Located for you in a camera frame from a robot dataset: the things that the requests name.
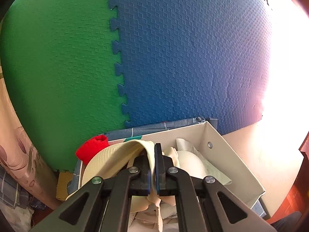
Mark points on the floral curtain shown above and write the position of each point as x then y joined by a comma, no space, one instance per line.
24,149

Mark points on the green foam mat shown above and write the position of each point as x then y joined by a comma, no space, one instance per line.
60,65

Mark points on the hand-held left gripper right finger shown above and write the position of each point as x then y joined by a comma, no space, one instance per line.
160,174

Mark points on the plaid blanket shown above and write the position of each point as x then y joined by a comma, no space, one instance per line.
12,186

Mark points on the beige underwear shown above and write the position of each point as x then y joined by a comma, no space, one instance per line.
169,199

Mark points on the light grey cap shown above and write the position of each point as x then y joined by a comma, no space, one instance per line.
190,162

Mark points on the blue checked cloth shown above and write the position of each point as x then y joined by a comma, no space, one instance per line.
149,129

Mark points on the white crumpled plastic sheet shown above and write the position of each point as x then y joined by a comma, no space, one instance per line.
14,220

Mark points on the white shoe box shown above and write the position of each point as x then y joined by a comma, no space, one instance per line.
229,164

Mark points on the yellow cardboard box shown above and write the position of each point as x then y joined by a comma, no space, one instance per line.
64,183

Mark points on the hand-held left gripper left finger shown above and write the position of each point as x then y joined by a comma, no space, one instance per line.
142,174

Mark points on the cream hat with red pompom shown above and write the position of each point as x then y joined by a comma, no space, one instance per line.
111,159

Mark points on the blue foam mat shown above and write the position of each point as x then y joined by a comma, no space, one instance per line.
193,53

